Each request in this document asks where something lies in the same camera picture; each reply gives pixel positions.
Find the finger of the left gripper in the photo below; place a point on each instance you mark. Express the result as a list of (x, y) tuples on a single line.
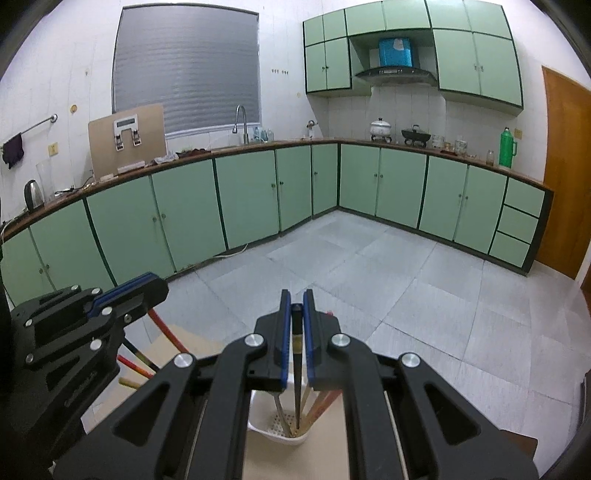
[(138, 287), (113, 320)]

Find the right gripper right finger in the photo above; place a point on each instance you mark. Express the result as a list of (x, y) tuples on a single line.
[(403, 419)]

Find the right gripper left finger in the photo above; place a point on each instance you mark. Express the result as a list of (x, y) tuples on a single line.
[(189, 421)]

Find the red-orange patterned bamboo chopstick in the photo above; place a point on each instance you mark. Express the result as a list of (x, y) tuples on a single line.
[(152, 314)]

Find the black chopstick silver band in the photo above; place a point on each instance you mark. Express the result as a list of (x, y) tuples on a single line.
[(140, 356)]

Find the red floral bamboo chopstick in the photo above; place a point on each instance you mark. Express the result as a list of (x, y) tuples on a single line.
[(134, 367)]

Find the orange-red banded bamboo chopstick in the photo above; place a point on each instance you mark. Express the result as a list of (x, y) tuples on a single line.
[(322, 404)]

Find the green lower kitchen cabinets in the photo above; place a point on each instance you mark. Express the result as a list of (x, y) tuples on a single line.
[(169, 218)]

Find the green kitchen cabinets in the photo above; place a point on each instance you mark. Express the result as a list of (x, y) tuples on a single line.
[(465, 49), (169, 218)]

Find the green upper kitchen cabinets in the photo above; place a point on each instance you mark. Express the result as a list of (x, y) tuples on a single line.
[(465, 49)]

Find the plain bamboo chopstick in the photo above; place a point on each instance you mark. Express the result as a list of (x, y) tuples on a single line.
[(129, 383)]

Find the white plastic utensil holder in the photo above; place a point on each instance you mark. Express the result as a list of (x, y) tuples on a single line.
[(274, 415)]

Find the brown wooden chair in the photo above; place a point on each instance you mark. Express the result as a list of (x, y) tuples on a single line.
[(526, 444)]

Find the steel electric kettle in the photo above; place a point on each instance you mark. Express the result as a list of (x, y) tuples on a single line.
[(33, 196)]

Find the cardboard sheet with clamps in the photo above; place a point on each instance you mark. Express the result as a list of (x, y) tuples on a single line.
[(126, 138)]

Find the dark hanging cloth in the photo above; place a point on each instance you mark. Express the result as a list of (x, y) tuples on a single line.
[(12, 151)]

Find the grey window blind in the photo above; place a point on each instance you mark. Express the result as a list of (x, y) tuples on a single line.
[(199, 62)]

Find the white cooking pot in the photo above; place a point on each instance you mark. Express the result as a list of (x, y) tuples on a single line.
[(381, 131)]

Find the black wok on stove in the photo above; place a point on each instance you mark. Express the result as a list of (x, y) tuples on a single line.
[(416, 137)]

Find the green thermos jug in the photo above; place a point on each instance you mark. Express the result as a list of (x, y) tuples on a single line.
[(508, 148)]

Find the range hood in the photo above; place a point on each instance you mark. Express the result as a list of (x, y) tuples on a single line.
[(396, 60)]

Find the brown wooden door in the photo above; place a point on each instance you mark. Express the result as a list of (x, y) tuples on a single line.
[(567, 172)]

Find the wall towel bar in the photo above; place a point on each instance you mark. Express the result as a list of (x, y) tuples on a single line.
[(49, 120)]

